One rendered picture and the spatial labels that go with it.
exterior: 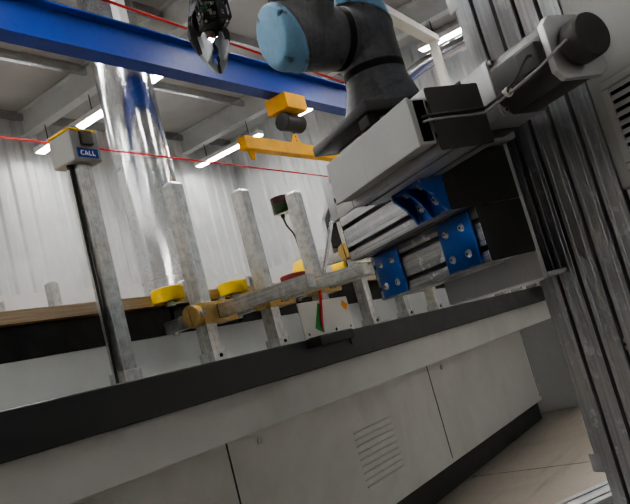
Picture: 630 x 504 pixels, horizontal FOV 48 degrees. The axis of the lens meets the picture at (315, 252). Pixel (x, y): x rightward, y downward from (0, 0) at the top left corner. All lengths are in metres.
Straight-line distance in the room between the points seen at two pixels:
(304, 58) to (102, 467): 0.82
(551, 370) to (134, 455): 3.22
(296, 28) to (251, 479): 1.21
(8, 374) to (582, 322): 1.08
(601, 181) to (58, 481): 1.01
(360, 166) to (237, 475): 1.09
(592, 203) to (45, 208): 9.87
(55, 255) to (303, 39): 9.42
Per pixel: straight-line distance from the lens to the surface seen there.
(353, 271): 1.74
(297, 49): 1.26
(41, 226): 10.54
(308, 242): 2.06
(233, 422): 1.67
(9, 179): 10.59
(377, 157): 1.04
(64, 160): 1.53
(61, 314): 1.63
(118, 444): 1.44
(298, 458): 2.16
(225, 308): 1.65
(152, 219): 6.05
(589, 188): 1.17
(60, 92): 10.37
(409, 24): 4.54
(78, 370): 1.66
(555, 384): 4.36
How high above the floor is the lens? 0.66
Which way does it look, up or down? 8 degrees up
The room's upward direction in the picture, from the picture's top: 15 degrees counter-clockwise
